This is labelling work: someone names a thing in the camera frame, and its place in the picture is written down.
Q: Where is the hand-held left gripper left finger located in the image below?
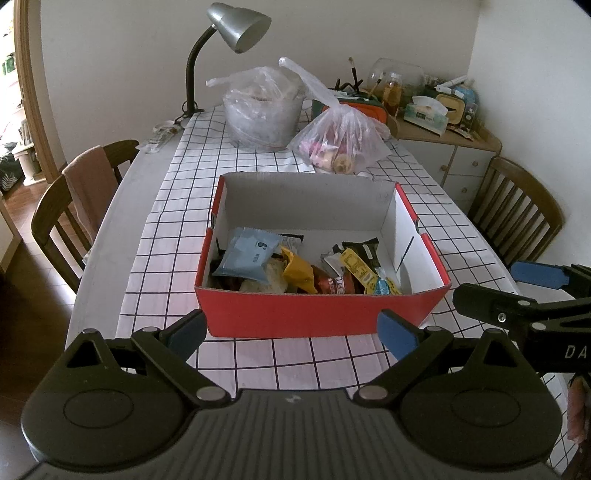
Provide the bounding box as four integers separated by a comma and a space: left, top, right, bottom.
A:
65, 309, 230, 407

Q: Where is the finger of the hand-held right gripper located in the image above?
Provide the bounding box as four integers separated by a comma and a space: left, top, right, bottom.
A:
510, 261, 591, 296
452, 283, 591, 335

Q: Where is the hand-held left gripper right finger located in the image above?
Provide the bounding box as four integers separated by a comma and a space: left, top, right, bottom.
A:
353, 310, 536, 407

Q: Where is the small pale blue packet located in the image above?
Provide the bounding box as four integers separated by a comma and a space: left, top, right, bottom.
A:
372, 268, 402, 296

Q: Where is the shiny red-brown snack packet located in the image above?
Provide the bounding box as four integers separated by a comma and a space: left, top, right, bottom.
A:
311, 265, 358, 296

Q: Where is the dark brown snack packet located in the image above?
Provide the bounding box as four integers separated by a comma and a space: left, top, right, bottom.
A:
342, 237, 383, 271

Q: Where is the white popcorn bag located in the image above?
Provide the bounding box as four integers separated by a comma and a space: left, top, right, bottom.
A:
238, 258, 289, 294

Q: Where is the white printed snack wrapper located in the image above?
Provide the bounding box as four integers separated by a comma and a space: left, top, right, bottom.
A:
321, 244, 345, 278

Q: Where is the red cardboard box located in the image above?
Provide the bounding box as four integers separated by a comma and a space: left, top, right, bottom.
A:
194, 172, 452, 339

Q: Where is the grey-blue snack packet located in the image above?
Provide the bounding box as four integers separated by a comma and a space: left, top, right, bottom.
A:
216, 227, 283, 283

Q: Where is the gold yellow snack packet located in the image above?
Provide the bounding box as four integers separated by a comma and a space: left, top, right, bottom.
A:
281, 247, 319, 294

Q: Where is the plastic bag of pink snacks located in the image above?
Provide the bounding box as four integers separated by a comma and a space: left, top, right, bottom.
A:
278, 56, 392, 175

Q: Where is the person's right hand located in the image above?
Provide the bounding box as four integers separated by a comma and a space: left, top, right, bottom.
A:
568, 375, 589, 444

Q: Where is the wooden slat-back chair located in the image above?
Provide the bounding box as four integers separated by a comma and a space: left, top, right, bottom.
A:
467, 156, 565, 268

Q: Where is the white cabinet with wooden top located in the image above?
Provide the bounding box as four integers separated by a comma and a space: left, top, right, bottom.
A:
388, 111, 503, 208

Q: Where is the white checkered tablecloth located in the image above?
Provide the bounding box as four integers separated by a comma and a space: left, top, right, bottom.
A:
119, 104, 568, 476

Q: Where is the pink towel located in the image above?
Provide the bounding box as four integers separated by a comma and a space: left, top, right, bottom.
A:
61, 145, 120, 241

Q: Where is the wooden chair with towel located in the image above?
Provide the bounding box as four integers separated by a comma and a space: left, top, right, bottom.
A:
31, 140, 139, 292

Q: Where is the pale blue package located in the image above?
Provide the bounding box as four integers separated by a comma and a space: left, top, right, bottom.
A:
455, 78, 481, 132

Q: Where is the yellow tissue holder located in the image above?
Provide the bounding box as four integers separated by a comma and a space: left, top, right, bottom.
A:
434, 90, 467, 127

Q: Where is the green tissue box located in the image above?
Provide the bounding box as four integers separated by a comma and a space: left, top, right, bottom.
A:
404, 96, 450, 134

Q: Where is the orange and green case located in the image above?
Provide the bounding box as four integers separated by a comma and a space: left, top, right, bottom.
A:
311, 95, 389, 125

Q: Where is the clear plastic bag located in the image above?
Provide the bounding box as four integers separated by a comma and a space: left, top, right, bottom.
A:
205, 66, 306, 149

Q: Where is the amber liquid bottle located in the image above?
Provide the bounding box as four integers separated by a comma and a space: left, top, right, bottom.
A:
382, 71, 404, 114

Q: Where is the clear glass jar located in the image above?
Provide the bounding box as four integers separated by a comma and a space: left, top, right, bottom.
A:
367, 58, 426, 93

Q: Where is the black forked stand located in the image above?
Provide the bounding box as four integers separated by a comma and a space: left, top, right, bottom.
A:
335, 56, 365, 97

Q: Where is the grey gooseneck desk lamp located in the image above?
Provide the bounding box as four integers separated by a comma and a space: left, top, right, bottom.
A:
178, 2, 272, 121

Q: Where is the white pedestal stand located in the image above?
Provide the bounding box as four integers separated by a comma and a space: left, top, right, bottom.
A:
13, 150, 40, 186

